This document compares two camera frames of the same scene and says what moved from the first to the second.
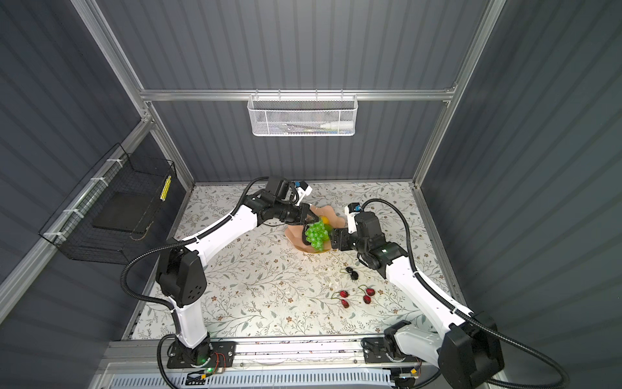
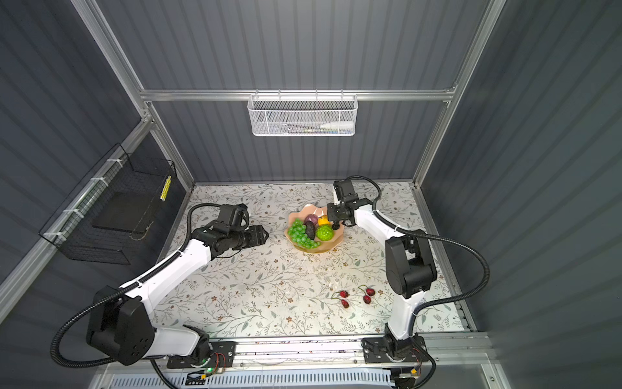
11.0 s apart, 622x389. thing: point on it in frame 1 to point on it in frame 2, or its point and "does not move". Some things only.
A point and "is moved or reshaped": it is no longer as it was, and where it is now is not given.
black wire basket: x=113 y=209 does not move
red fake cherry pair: x=344 y=294 does not move
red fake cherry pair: x=371 y=292 does not move
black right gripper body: x=347 y=241 to x=335 y=211
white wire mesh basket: x=302 y=114 does not move
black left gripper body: x=294 y=214 to x=246 y=238
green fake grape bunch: x=317 y=233 is moved or reshaped
